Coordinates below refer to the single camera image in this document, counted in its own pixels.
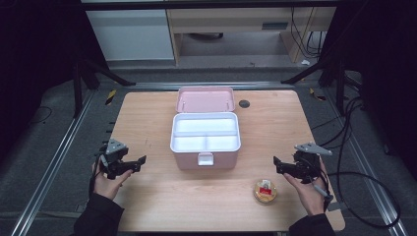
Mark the person's right hand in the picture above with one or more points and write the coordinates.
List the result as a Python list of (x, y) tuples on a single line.
[(311, 198)]

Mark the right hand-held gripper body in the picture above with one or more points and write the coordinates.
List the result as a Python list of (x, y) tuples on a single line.
[(308, 164)]

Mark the round tin with red label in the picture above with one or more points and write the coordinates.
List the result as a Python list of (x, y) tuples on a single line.
[(265, 191)]

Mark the white divided tray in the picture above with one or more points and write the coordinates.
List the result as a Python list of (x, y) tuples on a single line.
[(205, 126)]

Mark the light wooden desk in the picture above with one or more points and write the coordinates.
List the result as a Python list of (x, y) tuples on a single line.
[(229, 19)]

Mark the yellow black tape strip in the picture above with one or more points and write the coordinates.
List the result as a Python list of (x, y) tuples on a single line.
[(110, 97), (317, 95)]

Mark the white cabinet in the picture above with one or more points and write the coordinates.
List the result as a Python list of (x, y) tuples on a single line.
[(131, 36)]

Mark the person's left hand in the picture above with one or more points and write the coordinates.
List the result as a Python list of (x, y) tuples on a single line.
[(106, 187)]

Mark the black metal stand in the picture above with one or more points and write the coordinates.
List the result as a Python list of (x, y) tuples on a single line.
[(78, 88), (339, 85)]

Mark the aluminium floor rail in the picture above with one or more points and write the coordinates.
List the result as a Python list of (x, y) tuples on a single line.
[(55, 157), (367, 164)]

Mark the pink storage box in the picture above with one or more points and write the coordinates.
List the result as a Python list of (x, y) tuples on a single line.
[(205, 98)]

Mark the white paper scrap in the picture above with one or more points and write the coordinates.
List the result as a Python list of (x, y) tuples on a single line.
[(305, 62)]

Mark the black round table grommet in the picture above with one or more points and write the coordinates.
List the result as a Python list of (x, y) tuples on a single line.
[(244, 104)]

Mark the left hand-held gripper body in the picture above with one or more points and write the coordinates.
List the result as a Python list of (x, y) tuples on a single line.
[(113, 154)]

